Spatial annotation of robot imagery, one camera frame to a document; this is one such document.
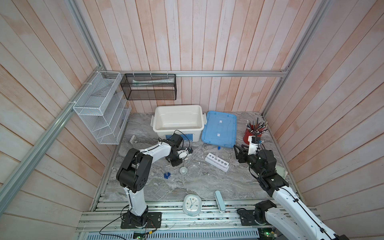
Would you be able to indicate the light blue stapler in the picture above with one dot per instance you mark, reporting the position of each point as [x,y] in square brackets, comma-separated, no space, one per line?
[220,202]

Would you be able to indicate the white wire mesh shelf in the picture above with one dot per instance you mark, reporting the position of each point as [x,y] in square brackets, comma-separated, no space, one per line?
[103,109]

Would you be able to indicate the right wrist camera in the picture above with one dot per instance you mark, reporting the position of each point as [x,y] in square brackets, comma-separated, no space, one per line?
[254,145]

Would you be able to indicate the bundle of pencils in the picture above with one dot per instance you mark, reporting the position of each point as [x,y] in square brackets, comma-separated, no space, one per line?
[257,127]

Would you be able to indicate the small white cardboard box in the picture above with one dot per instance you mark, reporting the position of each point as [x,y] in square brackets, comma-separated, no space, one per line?
[132,139]

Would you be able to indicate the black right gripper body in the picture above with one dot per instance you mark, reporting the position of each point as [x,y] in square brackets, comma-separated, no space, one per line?
[251,160]

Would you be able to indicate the small white cup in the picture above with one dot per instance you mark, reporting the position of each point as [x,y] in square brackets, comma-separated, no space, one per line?
[183,170]

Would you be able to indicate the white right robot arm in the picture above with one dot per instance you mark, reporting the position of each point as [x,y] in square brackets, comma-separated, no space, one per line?
[303,224]

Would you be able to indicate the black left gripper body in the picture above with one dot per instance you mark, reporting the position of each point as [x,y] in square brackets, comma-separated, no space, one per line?
[174,159]

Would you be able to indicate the red pencil cup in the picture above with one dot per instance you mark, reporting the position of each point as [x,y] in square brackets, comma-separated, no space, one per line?
[246,137]

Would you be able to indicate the blue plastic bin lid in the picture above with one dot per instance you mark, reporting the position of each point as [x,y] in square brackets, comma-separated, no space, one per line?
[220,129]

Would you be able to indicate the white plastic storage bin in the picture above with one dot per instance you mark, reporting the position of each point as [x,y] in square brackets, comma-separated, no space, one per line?
[185,120]

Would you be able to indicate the blue-based graduated cylinder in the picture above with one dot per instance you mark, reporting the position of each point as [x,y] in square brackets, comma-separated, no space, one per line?
[167,175]

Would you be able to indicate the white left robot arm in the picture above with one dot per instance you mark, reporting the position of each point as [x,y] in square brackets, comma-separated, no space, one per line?
[135,169]

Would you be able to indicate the black wire mesh basket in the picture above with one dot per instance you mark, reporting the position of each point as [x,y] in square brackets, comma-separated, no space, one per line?
[159,87]

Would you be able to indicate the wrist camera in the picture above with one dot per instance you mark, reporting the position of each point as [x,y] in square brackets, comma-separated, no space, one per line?
[254,145]
[182,154]

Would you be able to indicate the round white clock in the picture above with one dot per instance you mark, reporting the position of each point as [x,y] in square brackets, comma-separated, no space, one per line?
[192,205]

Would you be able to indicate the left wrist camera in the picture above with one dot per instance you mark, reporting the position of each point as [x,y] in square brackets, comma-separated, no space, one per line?
[182,154]

